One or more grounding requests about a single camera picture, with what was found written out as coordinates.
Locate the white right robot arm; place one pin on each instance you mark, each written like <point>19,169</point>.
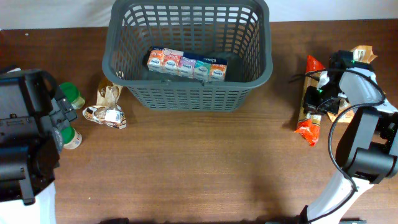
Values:
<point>367,151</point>

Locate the grey plastic basket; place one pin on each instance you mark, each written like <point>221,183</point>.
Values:
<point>235,30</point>

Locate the blue tissue pack box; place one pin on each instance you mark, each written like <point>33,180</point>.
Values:
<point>187,65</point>

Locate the green lid jar near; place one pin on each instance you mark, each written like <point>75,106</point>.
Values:
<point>71,138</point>

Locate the crumpled white brown wrapper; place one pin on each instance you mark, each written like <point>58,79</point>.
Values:
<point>113,117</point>

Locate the green lid jar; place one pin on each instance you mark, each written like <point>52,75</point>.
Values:
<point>71,138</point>
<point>73,95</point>

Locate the orange pasta bag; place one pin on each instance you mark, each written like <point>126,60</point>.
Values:
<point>309,124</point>

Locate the brown snack bag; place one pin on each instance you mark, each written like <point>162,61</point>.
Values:
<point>364,54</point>

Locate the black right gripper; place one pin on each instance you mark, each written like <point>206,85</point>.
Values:
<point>312,106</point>

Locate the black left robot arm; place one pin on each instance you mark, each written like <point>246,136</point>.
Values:
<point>34,111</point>

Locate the green lid jar far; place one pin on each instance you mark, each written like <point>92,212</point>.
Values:
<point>73,95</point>

